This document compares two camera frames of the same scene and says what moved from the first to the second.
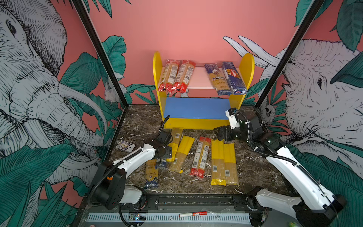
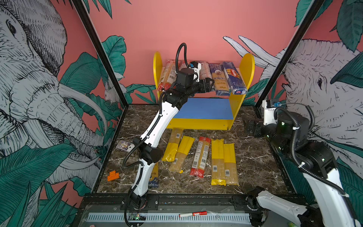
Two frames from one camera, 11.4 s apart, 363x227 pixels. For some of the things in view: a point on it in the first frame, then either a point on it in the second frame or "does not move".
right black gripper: [228, 131] -> [259, 127]
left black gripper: [168, 152] -> [208, 89]
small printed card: [125, 145] does not move
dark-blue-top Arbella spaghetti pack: [218, 79] does not move
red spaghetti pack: [201, 157] does not move
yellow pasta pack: [218, 162] does not move
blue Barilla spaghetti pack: [236, 84] does not move
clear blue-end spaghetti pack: [161, 164] -> [205, 71]
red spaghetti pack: [168, 74] does not move
